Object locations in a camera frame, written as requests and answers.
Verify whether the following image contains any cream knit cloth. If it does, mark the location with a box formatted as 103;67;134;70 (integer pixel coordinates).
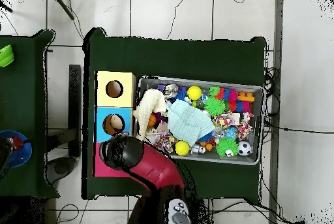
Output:
132;88;168;142

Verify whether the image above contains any light blue knit cloth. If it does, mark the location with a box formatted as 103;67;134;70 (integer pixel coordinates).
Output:
168;99;217;147

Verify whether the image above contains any blue bowl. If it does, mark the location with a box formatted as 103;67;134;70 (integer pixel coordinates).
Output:
0;130;33;168

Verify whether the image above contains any wooden box with three holes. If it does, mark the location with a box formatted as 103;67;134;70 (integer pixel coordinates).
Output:
91;71;137;178

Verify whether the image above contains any clear mesh bin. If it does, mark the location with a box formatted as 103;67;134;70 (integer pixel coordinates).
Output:
132;75;266;167

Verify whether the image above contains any orange toy basketball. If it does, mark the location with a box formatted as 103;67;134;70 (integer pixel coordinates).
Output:
147;113;157;128

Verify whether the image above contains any yellow ball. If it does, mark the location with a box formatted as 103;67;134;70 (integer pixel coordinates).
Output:
187;85;203;101
175;140;190;156

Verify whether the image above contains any plain green spiky ball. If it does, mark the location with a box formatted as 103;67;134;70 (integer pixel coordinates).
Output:
204;96;226;117

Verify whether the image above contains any dark green table cloth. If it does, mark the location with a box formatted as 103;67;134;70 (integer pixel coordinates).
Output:
82;27;267;200

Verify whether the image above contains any rainbow spiky caterpillar toy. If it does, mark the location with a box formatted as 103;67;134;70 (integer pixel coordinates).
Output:
209;86;251;113

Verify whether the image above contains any green spiky eyed ball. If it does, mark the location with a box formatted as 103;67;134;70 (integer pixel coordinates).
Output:
215;137;239;158

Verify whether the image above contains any small soccer ball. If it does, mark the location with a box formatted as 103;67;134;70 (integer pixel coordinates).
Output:
237;140;253;156

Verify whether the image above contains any black upright panel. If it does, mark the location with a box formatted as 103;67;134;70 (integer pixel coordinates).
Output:
68;64;82;158

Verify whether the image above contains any grey round base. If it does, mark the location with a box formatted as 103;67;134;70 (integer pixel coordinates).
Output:
45;155;77;185

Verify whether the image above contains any green covered side table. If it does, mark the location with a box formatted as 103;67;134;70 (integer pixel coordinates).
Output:
0;29;61;199

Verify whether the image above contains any black tripod leg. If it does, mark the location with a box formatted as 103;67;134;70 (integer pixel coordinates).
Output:
49;0;76;21
0;0;14;14

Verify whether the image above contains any red and black object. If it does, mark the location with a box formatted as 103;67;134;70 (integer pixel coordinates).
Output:
0;135;30;180

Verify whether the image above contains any green cup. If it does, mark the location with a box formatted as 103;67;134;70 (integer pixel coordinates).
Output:
0;44;16;68

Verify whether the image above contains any black cable bundle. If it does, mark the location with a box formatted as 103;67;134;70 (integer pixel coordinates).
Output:
263;66;281;116

